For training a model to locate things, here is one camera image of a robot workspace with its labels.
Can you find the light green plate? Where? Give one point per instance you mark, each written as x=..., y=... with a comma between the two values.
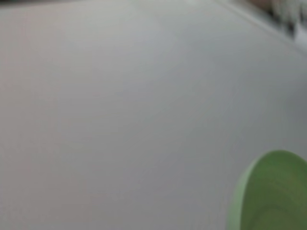
x=273, y=191

